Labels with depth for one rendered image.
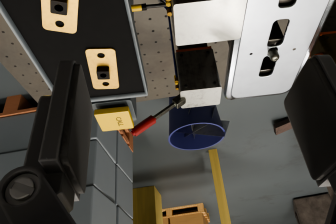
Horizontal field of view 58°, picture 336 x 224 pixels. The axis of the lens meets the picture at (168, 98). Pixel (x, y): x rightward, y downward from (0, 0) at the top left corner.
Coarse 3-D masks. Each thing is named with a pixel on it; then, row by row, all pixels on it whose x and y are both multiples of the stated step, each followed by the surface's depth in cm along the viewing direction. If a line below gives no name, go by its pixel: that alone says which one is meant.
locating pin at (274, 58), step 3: (270, 48) 66; (273, 48) 65; (270, 51) 65; (273, 51) 65; (276, 51) 65; (270, 54) 65; (273, 54) 64; (276, 54) 64; (270, 57) 65; (273, 57) 64; (276, 57) 64; (273, 60) 65
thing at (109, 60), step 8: (88, 48) 39; (96, 48) 39; (104, 48) 39; (112, 48) 39; (88, 56) 40; (96, 56) 40; (104, 56) 40; (112, 56) 40; (88, 64) 41; (96, 64) 41; (104, 64) 41; (112, 64) 41; (96, 72) 41; (104, 72) 41; (112, 72) 43; (96, 80) 44; (104, 80) 44; (112, 80) 44; (96, 88) 45; (104, 88) 45; (112, 88) 46
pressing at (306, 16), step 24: (264, 0) 55; (312, 0) 56; (264, 24) 59; (288, 24) 60; (312, 24) 60; (240, 48) 64; (264, 48) 65; (288, 48) 66; (312, 48) 67; (240, 72) 71; (288, 72) 73; (240, 96) 79
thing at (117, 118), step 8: (96, 112) 52; (104, 112) 52; (112, 112) 52; (120, 112) 52; (128, 112) 52; (104, 120) 53; (112, 120) 53; (120, 120) 54; (128, 120) 54; (104, 128) 55; (112, 128) 56; (120, 128) 56
